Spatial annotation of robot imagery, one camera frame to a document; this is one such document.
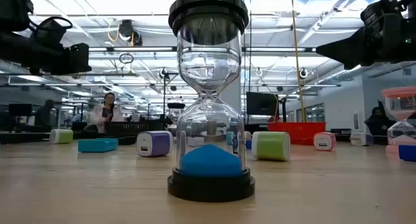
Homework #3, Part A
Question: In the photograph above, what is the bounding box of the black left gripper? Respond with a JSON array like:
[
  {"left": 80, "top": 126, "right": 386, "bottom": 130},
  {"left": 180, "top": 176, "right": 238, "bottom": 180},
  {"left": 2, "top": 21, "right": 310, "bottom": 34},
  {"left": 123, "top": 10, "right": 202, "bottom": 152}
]
[{"left": 19, "top": 31, "right": 92, "bottom": 76}]

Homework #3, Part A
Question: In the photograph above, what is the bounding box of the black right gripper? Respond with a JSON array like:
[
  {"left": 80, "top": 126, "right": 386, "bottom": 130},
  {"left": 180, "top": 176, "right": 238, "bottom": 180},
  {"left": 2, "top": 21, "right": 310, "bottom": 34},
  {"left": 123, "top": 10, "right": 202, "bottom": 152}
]
[{"left": 315, "top": 21, "right": 407, "bottom": 70}]

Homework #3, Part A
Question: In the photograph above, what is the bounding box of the green USB wall charger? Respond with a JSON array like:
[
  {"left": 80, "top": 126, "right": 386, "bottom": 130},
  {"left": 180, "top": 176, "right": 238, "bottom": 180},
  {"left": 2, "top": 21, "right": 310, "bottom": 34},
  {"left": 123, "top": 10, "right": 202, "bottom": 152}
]
[
  {"left": 49, "top": 129, "right": 74, "bottom": 145},
  {"left": 252, "top": 131, "right": 291, "bottom": 162}
]

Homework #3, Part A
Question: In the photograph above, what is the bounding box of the teal mini digital meter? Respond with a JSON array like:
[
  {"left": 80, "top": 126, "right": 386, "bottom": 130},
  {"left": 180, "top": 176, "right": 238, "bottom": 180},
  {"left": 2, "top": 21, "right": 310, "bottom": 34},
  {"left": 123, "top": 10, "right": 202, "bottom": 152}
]
[{"left": 77, "top": 138, "right": 119, "bottom": 153}]

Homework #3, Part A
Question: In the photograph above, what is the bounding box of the purple USB wall charger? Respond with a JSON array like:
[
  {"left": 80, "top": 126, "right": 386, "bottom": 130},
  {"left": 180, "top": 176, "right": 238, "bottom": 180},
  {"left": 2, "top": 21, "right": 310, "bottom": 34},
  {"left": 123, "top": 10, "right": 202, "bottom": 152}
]
[
  {"left": 136, "top": 130, "right": 174, "bottom": 158},
  {"left": 350, "top": 131, "right": 374, "bottom": 147}
]

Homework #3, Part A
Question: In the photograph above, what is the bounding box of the pink USB wall charger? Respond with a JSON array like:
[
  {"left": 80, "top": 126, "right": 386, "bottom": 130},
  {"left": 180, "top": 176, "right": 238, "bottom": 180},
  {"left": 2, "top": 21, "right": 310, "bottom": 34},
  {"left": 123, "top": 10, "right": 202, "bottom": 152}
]
[{"left": 313, "top": 131, "right": 337, "bottom": 152}]

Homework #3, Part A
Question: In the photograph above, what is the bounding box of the black hourglass brown sand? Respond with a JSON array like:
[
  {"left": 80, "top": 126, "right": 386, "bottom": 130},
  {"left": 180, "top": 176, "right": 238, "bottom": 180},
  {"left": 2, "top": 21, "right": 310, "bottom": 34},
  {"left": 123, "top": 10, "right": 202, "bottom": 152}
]
[{"left": 166, "top": 102, "right": 187, "bottom": 134}]

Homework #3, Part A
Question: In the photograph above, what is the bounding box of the white mini digital meter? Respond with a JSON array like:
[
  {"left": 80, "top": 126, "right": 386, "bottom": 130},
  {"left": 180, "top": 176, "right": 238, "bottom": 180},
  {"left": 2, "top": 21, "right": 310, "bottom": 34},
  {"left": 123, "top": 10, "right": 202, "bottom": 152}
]
[{"left": 187, "top": 136, "right": 205, "bottom": 147}]

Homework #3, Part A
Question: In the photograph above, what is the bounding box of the black hourglass blue sand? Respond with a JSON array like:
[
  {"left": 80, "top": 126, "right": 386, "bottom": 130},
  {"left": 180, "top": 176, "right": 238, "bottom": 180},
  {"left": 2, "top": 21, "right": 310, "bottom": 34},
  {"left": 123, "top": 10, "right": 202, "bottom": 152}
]
[{"left": 167, "top": 0, "right": 256, "bottom": 203}]

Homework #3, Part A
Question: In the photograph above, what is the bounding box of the person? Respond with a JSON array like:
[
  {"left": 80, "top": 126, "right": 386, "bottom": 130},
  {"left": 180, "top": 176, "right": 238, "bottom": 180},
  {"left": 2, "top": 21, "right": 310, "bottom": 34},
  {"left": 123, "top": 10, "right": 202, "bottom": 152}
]
[
  {"left": 34, "top": 99, "right": 57, "bottom": 131},
  {"left": 86, "top": 92, "right": 126, "bottom": 134},
  {"left": 363, "top": 106, "right": 396, "bottom": 136}
]

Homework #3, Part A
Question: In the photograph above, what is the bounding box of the pink hourglass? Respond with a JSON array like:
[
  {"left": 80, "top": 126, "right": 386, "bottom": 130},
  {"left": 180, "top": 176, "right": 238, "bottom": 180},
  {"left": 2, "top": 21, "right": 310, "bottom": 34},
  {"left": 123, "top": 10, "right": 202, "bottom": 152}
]
[{"left": 381, "top": 86, "right": 416, "bottom": 154}]

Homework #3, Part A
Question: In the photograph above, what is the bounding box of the black computer monitor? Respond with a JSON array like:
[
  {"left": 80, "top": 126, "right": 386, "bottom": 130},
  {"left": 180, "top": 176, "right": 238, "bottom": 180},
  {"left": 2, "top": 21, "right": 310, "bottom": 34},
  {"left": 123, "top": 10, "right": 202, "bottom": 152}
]
[
  {"left": 8, "top": 103, "right": 33, "bottom": 118},
  {"left": 246, "top": 91, "right": 280, "bottom": 116}
]

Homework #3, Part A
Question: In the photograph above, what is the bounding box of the black plastic basket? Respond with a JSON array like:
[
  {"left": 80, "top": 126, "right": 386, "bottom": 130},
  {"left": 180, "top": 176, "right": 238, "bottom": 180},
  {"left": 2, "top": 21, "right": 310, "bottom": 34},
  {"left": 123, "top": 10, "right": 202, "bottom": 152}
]
[{"left": 103, "top": 120, "right": 166, "bottom": 138}]

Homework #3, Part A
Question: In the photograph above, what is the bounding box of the red plastic basket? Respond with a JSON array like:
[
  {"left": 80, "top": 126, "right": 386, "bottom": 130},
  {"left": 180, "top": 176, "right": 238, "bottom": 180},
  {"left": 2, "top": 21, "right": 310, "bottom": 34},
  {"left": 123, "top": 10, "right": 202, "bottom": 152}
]
[{"left": 267, "top": 121, "right": 327, "bottom": 145}]

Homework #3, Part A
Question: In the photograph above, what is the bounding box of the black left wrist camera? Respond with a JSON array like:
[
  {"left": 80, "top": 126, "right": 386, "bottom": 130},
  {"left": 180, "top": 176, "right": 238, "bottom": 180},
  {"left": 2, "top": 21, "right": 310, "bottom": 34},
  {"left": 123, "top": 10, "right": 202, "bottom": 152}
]
[{"left": 29, "top": 16, "right": 74, "bottom": 50}]

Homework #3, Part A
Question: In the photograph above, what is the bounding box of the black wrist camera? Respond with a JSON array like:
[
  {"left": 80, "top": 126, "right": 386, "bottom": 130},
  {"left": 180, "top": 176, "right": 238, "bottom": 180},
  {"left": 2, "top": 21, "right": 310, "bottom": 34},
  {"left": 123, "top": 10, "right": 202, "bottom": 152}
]
[
  {"left": 29, "top": 16, "right": 74, "bottom": 50},
  {"left": 361, "top": 0, "right": 404, "bottom": 25}
]

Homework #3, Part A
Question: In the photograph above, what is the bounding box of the yellow hanging cable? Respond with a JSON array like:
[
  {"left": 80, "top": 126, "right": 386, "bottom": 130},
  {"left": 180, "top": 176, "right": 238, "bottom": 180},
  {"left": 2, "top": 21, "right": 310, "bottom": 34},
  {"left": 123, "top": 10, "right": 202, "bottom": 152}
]
[{"left": 290, "top": 0, "right": 307, "bottom": 123}]

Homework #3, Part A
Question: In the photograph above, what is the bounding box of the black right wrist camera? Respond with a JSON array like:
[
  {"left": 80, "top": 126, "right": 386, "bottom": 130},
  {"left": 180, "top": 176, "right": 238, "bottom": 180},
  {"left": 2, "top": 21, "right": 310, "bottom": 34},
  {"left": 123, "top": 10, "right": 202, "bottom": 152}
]
[{"left": 361, "top": 0, "right": 404, "bottom": 25}]

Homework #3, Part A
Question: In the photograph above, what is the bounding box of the black ceiling cable reel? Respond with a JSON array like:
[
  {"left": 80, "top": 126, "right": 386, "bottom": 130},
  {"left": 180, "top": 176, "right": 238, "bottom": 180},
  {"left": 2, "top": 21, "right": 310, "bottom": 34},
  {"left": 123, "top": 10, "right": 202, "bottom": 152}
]
[{"left": 117, "top": 19, "right": 144, "bottom": 47}]

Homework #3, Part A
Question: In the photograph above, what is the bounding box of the black hanging cable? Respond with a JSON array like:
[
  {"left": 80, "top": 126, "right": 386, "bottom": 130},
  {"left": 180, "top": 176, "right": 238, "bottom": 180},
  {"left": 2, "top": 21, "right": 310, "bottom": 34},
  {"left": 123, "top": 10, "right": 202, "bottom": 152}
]
[{"left": 247, "top": 0, "right": 253, "bottom": 88}]

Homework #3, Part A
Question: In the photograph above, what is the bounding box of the black aluminium table frame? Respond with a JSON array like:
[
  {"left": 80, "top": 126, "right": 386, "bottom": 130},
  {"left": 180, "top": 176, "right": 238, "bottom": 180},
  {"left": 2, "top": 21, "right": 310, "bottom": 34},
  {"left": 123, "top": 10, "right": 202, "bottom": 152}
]
[{"left": 0, "top": 129, "right": 399, "bottom": 146}]

